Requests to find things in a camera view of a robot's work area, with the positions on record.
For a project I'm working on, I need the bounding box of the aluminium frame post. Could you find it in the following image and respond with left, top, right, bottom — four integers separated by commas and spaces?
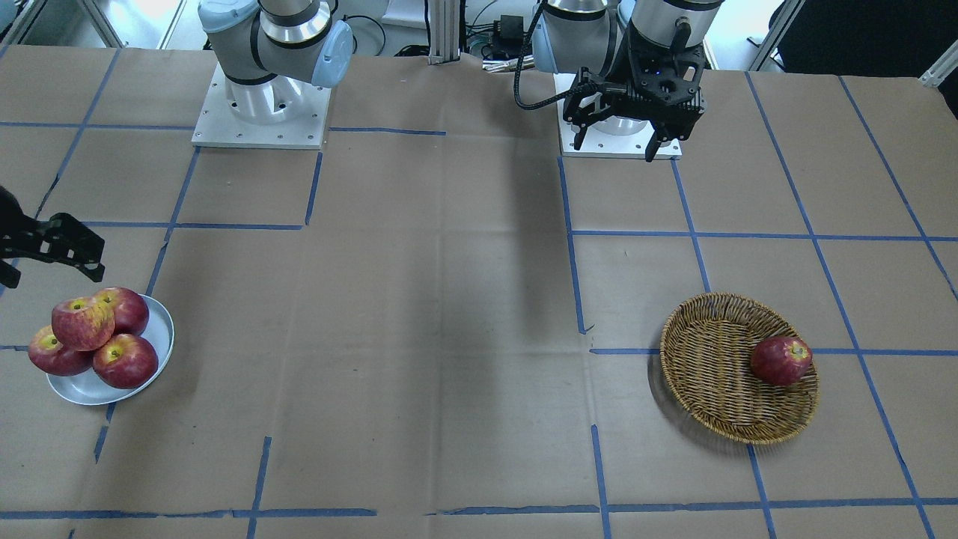
424, 0, 465, 66

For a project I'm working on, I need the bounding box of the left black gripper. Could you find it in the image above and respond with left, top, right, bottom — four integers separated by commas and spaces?
561, 68, 706, 162

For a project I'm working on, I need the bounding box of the woven wicker basket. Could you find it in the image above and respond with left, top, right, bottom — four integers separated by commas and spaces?
659, 291, 820, 445

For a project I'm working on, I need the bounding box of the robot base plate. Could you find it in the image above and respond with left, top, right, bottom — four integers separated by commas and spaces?
192, 65, 333, 150

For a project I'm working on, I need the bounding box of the black braided cable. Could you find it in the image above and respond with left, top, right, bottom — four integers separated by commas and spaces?
513, 4, 599, 112

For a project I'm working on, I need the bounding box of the red yellow apple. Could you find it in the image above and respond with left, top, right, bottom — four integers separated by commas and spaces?
50, 296, 115, 351

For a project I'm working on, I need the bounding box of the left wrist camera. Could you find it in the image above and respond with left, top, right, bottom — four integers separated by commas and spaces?
627, 18, 706, 110

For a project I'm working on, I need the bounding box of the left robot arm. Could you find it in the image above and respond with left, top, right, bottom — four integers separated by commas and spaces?
524, 1, 721, 162

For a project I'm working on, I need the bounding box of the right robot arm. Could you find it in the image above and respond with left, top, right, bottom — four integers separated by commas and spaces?
1, 1, 353, 289

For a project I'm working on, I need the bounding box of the red apple on plate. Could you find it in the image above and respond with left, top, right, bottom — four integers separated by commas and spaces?
93, 287, 150, 335
92, 333, 159, 389
27, 325, 94, 377

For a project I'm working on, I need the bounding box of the red apple on plate front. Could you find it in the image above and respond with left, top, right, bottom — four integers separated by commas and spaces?
93, 287, 150, 335

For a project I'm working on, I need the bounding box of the light blue plate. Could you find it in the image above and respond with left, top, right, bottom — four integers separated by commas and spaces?
46, 294, 175, 406

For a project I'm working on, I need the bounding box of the dark red apple in basket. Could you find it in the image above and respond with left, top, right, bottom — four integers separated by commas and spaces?
750, 335, 812, 387

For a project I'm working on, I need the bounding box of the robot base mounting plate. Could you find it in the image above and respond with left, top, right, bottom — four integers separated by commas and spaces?
553, 73, 682, 159

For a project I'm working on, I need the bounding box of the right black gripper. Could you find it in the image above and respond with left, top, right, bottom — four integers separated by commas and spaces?
0, 187, 106, 289

